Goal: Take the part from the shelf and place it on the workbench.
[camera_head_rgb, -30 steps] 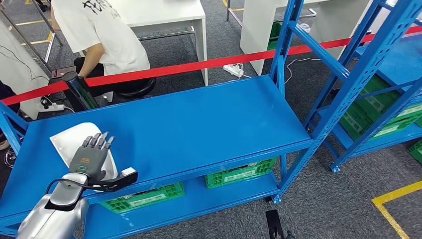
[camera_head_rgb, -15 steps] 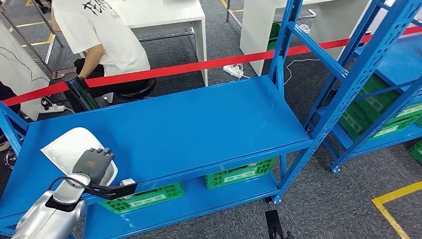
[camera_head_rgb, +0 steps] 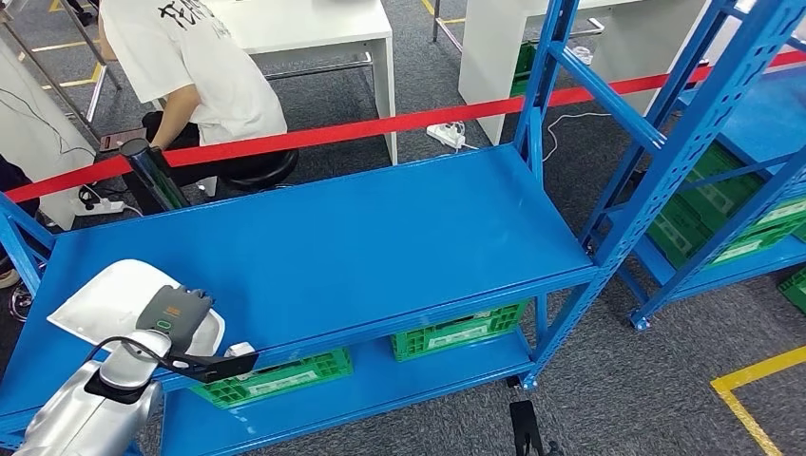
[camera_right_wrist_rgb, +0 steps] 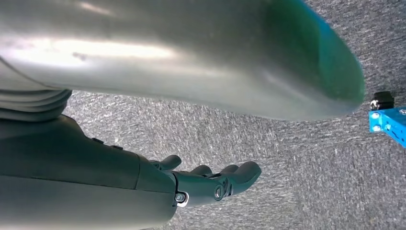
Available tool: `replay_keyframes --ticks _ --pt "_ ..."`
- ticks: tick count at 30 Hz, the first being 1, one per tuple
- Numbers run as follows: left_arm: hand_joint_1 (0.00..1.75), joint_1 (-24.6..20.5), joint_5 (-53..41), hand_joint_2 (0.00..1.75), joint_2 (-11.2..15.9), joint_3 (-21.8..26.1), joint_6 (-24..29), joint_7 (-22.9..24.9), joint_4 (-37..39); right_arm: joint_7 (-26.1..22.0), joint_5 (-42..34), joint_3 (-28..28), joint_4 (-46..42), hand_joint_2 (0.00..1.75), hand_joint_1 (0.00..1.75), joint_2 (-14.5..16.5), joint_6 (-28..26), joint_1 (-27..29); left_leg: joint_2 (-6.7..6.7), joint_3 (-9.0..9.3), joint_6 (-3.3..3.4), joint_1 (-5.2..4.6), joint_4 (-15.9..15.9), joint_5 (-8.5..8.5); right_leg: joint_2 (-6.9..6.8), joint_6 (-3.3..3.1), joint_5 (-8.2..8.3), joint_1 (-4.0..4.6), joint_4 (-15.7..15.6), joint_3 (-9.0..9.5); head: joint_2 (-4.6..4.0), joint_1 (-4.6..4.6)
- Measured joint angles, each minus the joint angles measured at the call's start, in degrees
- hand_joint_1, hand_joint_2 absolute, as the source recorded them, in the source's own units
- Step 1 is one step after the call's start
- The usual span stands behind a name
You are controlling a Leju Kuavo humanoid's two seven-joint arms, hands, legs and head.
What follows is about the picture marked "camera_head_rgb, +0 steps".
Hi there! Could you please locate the black round stool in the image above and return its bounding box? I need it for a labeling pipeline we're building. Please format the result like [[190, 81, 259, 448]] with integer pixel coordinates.
[[219, 149, 301, 194]]

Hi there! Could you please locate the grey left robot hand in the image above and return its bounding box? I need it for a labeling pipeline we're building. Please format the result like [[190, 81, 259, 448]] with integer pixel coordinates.
[[135, 284, 216, 355]]

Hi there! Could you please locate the white power strip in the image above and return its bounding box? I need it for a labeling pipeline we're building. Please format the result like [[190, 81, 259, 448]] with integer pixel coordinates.
[[426, 121, 469, 151], [74, 187, 125, 218]]

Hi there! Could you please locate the white curved plastic part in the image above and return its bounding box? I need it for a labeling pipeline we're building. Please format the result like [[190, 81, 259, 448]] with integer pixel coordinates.
[[47, 258, 226, 357]]

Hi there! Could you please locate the red barrier belt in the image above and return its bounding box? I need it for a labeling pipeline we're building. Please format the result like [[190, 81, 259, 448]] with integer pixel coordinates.
[[3, 49, 806, 204]]

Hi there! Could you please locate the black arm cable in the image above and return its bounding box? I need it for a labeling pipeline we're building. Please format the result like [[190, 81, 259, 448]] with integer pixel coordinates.
[[82, 334, 190, 373]]

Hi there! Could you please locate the white cable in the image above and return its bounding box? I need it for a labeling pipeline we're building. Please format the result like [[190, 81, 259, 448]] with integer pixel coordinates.
[[462, 111, 613, 163]]

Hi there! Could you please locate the person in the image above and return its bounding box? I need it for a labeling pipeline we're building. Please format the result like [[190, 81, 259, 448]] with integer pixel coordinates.
[[97, 0, 290, 190], [0, 154, 42, 291]]

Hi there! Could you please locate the white stand panel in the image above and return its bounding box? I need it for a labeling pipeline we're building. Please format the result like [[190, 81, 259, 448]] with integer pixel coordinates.
[[0, 37, 97, 232]]

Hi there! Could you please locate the black barrier post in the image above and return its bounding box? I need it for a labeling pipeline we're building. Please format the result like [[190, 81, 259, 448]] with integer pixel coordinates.
[[119, 138, 191, 214]]

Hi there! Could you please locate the chrome metal frame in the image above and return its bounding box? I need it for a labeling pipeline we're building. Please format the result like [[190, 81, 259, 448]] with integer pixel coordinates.
[[0, 0, 124, 143]]

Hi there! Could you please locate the chrome chair base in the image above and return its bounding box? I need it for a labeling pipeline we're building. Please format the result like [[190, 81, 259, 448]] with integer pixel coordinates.
[[7, 279, 40, 323]]

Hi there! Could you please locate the blue metal shelf rack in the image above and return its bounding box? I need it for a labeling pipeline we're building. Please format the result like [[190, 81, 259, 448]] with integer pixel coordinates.
[[0, 0, 806, 456], [579, 0, 806, 333]]

